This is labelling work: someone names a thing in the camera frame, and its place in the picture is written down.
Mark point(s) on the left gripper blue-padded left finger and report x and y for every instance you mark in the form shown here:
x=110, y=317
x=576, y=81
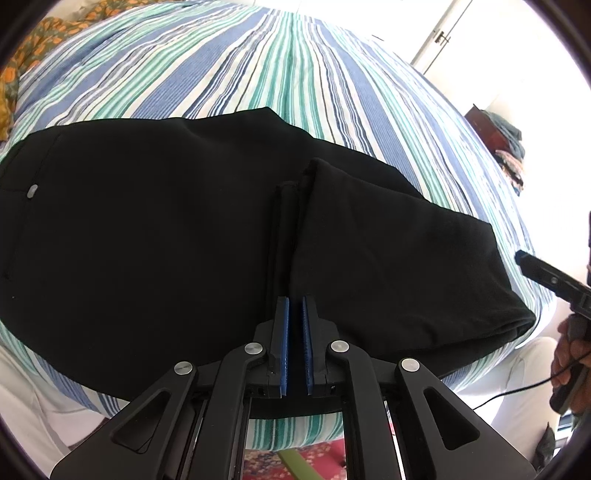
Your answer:
x=271, y=375

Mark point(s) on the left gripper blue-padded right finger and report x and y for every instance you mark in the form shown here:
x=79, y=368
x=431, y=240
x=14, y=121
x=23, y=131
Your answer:
x=318, y=336

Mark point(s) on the black pants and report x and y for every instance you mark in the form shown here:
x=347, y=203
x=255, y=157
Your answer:
x=128, y=245

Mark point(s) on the red patterned rug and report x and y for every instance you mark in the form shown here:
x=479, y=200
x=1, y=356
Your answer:
x=320, y=461

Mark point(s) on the light green stick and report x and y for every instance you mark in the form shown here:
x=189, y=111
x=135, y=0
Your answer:
x=297, y=466

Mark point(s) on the pile of clothes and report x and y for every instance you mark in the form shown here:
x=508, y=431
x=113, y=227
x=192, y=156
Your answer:
x=512, y=162

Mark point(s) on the dark brown wooden cabinet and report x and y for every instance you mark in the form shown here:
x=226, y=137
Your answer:
x=488, y=132

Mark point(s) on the blue green striped bedsheet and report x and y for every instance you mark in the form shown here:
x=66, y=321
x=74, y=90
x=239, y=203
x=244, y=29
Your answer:
x=205, y=58

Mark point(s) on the white door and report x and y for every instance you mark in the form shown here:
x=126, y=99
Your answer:
x=440, y=35

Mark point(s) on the orange floral blanket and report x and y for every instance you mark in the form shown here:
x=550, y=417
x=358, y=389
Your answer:
x=66, y=19

